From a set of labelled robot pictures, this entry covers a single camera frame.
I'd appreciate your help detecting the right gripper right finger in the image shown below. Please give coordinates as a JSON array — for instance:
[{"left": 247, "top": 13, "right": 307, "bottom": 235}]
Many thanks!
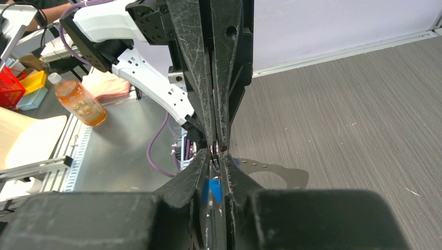
[{"left": 219, "top": 152, "right": 409, "bottom": 249}]

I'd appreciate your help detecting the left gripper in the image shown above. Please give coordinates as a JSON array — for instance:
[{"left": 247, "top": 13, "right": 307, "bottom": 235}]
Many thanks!
[{"left": 126, "top": 1, "right": 255, "bottom": 151}]

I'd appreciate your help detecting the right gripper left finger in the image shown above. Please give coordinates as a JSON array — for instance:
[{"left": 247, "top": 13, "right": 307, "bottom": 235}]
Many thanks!
[{"left": 1, "top": 149, "right": 211, "bottom": 249}]

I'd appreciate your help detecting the blue key tag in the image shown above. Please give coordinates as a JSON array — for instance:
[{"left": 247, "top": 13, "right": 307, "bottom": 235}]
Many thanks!
[{"left": 202, "top": 177, "right": 223, "bottom": 204}]

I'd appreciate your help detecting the large metal keyring disc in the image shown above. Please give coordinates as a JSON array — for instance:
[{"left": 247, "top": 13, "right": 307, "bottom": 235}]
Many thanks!
[{"left": 234, "top": 158, "right": 309, "bottom": 190}]

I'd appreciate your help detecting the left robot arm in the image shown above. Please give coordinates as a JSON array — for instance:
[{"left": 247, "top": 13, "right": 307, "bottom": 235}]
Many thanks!
[{"left": 59, "top": 1, "right": 254, "bottom": 151}]

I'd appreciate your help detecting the pink cloth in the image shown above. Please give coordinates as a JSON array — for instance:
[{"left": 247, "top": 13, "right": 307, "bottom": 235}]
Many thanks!
[{"left": 81, "top": 70, "right": 130, "bottom": 101}]

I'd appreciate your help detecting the orange drink bottle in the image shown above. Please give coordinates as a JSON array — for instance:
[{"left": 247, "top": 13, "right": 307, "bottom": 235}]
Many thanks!
[{"left": 47, "top": 73, "right": 106, "bottom": 127}]

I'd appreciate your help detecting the yellow box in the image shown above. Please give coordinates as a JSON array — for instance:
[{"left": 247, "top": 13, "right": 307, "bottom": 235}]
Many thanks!
[{"left": 20, "top": 70, "right": 46, "bottom": 95}]

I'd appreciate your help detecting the light blue box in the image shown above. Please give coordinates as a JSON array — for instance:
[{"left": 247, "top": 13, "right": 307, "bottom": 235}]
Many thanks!
[{"left": 16, "top": 87, "right": 48, "bottom": 111}]

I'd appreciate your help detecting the red plastic crate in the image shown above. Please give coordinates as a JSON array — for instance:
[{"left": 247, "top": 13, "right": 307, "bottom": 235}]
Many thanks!
[{"left": 1, "top": 66, "right": 25, "bottom": 108}]

